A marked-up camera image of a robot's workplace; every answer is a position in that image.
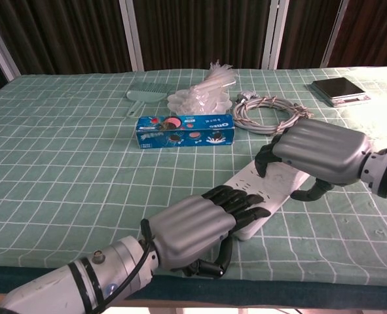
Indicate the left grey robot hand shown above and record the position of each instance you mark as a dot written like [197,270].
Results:
[193,225]

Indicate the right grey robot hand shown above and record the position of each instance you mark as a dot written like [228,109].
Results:
[327,150]

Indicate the white power strip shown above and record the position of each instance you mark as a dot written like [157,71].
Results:
[271,193]

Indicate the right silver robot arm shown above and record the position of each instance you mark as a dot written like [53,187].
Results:
[384,171]

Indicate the silver digital kitchen scale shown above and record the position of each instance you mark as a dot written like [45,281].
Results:
[340,90]

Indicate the blue Oreo cookie box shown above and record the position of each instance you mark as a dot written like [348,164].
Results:
[183,131]

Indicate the green checkered tablecloth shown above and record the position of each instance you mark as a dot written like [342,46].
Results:
[82,183]

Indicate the clear plastic straw bag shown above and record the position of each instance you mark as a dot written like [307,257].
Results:
[213,88]

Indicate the white folding screen frame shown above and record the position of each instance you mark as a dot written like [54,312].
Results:
[132,36]

